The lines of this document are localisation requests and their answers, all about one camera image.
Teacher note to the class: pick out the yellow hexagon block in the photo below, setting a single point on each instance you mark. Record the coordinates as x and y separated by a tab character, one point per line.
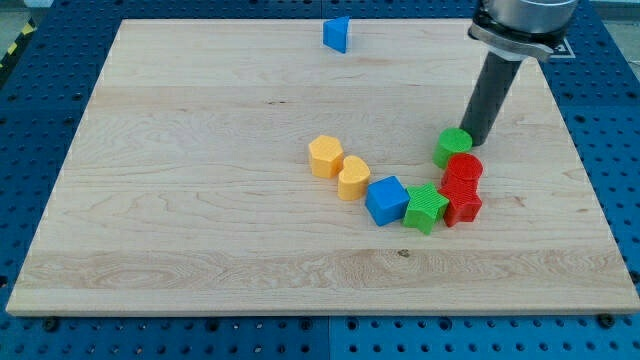
325	156

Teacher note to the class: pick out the green star block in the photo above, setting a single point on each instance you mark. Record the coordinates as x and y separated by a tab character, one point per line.
425	208

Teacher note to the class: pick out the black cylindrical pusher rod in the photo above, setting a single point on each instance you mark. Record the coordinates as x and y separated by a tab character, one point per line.
490	91

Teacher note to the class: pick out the blue cube block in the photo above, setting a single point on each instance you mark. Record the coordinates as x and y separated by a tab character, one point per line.
386	200

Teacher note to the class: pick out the yellow heart block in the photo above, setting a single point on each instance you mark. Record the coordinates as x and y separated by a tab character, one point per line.
353	179

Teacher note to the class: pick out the blue triangle block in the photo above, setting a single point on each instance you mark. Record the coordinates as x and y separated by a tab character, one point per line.
335	33

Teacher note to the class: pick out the red pentagon block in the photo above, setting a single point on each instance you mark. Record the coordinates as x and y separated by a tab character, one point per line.
464	201

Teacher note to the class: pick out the red cylinder block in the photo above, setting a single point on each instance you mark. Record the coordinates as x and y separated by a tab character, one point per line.
463	168

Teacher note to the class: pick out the green cylinder block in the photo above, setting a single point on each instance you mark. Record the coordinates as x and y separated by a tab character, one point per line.
451	141

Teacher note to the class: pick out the light wooden board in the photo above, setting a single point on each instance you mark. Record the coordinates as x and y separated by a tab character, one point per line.
187	189

